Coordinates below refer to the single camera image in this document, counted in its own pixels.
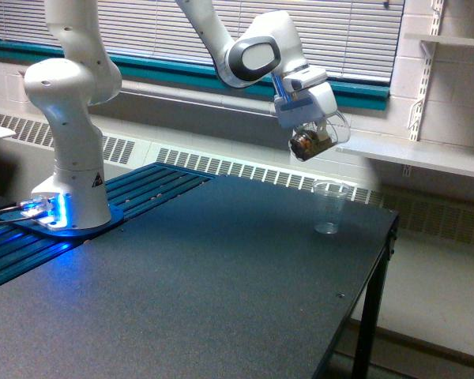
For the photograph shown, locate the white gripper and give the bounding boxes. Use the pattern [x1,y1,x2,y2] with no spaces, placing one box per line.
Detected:
[273,66,337,139]

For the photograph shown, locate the clear cup with brown pellets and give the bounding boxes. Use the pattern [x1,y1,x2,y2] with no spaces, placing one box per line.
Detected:
[288,111,351,162]

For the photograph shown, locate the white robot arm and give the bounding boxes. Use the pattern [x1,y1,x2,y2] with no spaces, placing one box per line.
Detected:
[22,1,338,232]

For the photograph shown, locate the teal window sill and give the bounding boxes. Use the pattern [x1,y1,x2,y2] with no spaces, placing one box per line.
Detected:
[0,40,389,111]

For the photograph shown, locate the clear plastic cup on table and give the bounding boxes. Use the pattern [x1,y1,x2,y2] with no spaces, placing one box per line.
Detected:
[313,180,350,235]

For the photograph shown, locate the white window blinds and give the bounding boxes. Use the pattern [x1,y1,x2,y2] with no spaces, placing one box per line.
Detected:
[0,0,404,83]

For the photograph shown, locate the white baseboard heater vent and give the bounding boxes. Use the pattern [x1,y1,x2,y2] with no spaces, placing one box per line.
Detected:
[0,113,474,245]

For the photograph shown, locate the black table leg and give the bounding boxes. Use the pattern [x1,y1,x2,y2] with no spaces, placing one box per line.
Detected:
[352,216,400,378]

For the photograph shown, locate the blue slotted mounting plate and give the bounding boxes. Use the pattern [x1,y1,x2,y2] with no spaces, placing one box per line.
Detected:
[0,163,215,286]

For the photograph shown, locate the white shelf rail bracket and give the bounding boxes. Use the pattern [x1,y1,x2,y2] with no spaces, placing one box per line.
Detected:
[408,0,445,141]

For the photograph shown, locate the lower white wall shelf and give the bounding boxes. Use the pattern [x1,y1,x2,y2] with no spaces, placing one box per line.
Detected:
[337,133,474,178]

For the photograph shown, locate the white wall shelf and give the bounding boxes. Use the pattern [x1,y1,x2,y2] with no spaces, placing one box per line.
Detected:
[404,33,474,47]
[337,133,474,178]

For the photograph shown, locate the upper white wall shelf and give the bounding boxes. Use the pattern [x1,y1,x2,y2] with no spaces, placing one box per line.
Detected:
[404,33,474,47]

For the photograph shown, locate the black cables at base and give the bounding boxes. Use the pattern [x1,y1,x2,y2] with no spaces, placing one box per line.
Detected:
[0,201,36,226]

